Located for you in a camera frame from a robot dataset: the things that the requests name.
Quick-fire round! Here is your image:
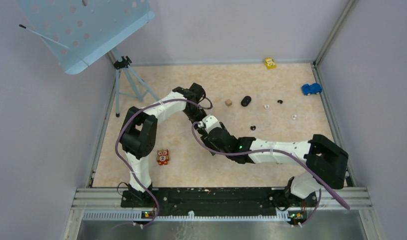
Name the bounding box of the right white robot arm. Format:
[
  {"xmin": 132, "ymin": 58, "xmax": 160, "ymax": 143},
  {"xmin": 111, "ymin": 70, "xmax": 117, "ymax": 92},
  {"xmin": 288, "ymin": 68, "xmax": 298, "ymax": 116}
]
[{"xmin": 192, "ymin": 115, "xmax": 349, "ymax": 208}]

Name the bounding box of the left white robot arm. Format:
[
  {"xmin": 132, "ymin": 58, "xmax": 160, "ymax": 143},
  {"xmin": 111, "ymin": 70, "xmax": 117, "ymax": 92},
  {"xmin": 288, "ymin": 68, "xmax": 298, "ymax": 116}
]
[{"xmin": 115, "ymin": 83, "xmax": 207, "ymax": 200}]

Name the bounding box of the black oval charging case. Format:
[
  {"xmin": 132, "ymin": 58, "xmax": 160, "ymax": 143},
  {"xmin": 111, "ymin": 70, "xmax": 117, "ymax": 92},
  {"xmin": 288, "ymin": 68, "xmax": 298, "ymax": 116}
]
[{"xmin": 240, "ymin": 95, "xmax": 252, "ymax": 107}]

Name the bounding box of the small wooden cube far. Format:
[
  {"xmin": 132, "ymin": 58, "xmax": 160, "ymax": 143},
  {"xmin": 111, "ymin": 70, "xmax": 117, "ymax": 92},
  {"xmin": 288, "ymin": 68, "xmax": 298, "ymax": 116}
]
[{"xmin": 225, "ymin": 99, "xmax": 233, "ymax": 107}]

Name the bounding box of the red owl number block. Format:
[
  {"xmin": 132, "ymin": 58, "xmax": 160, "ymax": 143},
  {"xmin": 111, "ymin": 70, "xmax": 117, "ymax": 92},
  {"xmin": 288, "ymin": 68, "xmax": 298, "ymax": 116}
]
[{"xmin": 156, "ymin": 149, "xmax": 170, "ymax": 166}]

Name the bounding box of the yellow toy car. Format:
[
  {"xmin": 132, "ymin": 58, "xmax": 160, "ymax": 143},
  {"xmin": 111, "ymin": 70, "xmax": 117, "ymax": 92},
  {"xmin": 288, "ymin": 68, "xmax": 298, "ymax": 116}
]
[{"xmin": 263, "ymin": 57, "xmax": 277, "ymax": 70}]

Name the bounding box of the light blue tripod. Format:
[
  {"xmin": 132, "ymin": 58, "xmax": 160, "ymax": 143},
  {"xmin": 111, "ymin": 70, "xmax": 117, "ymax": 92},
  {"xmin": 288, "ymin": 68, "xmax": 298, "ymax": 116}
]
[{"xmin": 108, "ymin": 47, "xmax": 160, "ymax": 118}]

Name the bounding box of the blue toy car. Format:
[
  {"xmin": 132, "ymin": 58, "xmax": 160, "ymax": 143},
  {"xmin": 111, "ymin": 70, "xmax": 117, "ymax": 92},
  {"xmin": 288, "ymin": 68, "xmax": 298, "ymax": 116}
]
[{"xmin": 301, "ymin": 82, "xmax": 323, "ymax": 96}]

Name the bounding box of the light blue perforated stand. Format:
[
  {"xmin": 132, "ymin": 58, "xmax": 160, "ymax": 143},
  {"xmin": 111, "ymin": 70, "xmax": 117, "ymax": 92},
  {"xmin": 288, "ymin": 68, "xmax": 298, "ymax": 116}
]
[{"xmin": 16, "ymin": 0, "xmax": 155, "ymax": 75}]

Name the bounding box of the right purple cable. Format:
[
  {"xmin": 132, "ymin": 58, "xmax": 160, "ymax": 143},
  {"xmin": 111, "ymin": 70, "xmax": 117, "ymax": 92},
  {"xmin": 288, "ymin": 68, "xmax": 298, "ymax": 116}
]
[{"xmin": 191, "ymin": 121, "xmax": 351, "ymax": 226}]

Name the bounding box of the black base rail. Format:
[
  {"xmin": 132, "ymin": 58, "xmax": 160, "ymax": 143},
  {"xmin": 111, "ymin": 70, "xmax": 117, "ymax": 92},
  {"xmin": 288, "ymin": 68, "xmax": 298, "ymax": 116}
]
[{"xmin": 120, "ymin": 187, "xmax": 317, "ymax": 217}]

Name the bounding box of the white slotted cable duct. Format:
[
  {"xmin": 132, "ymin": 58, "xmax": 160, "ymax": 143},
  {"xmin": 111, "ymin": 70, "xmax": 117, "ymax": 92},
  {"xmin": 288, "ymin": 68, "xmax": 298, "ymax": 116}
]
[{"xmin": 82, "ymin": 210, "xmax": 290, "ymax": 222}]

